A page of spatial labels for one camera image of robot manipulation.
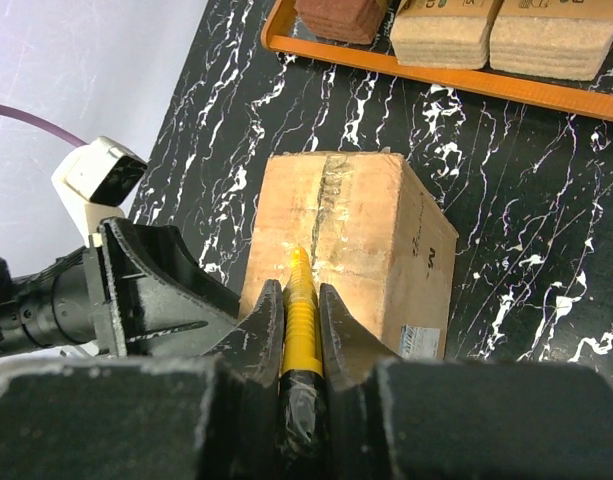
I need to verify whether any middle beige sponge pack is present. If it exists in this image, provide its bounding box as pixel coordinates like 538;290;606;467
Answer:
390;0;501;70

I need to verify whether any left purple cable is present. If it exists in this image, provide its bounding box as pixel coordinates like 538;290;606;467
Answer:
0;101;90;149

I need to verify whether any brown cardboard express box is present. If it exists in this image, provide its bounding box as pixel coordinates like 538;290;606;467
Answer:
239;152;458;359

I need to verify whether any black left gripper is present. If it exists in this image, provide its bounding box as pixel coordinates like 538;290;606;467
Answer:
0;218;239;357

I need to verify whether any right beige sponge pack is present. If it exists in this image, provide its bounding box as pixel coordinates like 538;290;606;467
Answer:
489;0;613;81

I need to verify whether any brown scouring pad pack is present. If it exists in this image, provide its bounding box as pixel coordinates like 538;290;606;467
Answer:
294;0;390;45

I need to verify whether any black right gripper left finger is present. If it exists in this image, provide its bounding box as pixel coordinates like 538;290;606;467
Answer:
0;280;284;479

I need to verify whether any orange wooden shelf rack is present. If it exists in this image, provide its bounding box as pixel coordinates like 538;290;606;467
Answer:
261;1;613;122

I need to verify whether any yellow utility knife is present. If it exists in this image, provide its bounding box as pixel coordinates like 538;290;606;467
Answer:
276;247;328;479

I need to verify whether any beige sponge pack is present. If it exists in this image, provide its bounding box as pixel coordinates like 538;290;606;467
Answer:
489;0;613;81
390;0;501;70

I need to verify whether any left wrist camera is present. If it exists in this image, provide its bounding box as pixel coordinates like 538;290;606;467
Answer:
51;136;147;247

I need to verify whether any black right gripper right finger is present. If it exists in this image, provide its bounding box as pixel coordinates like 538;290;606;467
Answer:
320;284;613;479

